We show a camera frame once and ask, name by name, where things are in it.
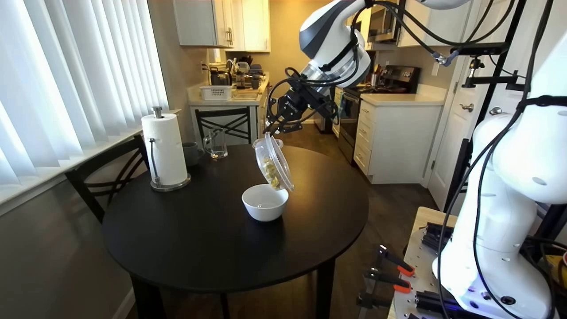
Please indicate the black metal camera frame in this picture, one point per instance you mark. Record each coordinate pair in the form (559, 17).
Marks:
(497, 65)

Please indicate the kitchen counter with white top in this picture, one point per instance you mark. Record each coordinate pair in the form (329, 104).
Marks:
(224, 102)

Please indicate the dark countertop appliances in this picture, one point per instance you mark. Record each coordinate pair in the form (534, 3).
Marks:
(240, 72)

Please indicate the white vertical window blinds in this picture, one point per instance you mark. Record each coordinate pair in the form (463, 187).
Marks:
(65, 83)

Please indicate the white wall cabinet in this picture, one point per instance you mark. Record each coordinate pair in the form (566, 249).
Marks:
(198, 22)

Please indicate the yellow food pieces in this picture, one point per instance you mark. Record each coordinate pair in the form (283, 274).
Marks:
(272, 173)

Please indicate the cream wall cabinet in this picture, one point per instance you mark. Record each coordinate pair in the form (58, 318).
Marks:
(251, 26)

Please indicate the white paper towel roll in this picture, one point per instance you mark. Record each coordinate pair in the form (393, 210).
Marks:
(166, 148)

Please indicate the black cross-back wooden chair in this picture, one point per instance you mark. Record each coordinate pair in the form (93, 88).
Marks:
(107, 178)
(224, 125)

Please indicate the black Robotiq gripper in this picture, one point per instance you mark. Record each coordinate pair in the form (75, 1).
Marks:
(295, 102)

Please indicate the white tub on counter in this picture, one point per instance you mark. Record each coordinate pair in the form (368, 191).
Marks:
(217, 93)

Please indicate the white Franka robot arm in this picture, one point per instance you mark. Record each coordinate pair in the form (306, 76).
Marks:
(508, 224)

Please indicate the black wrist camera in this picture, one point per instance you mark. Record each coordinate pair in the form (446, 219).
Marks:
(322, 104)

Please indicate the white base cabinet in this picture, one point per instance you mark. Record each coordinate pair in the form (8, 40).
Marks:
(393, 139)

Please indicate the white ceramic bowl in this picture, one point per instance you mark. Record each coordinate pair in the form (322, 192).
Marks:
(265, 203)

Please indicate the clear plastic lunchbox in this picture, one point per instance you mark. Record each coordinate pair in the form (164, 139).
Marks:
(276, 162)

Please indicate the clear drinking glass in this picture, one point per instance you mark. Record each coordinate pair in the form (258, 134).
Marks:
(219, 146)

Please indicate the round black wooden table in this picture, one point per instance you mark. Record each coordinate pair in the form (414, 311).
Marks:
(206, 249)

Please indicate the black box on stand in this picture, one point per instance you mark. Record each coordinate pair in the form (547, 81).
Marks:
(439, 237)

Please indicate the light wooden robot stand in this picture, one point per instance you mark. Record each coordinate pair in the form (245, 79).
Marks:
(414, 260)

